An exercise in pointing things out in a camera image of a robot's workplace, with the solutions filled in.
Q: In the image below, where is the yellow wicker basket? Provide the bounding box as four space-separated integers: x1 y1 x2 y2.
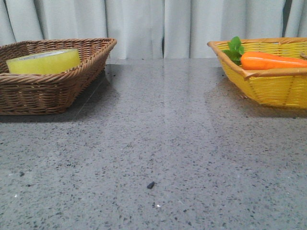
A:
207 37 307 109

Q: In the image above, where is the small black debris piece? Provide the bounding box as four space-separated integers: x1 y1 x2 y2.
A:
146 181 155 189

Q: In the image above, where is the white curtain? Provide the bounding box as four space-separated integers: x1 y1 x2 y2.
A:
0 0 307 59

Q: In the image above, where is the orange toy carrot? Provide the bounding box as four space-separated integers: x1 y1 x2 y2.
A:
222 36 307 70

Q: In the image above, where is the brown wicker basket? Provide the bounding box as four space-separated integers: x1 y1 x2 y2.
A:
0 38 117 115

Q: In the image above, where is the yellow tape roll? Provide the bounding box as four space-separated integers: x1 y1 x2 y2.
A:
6 49 81 74

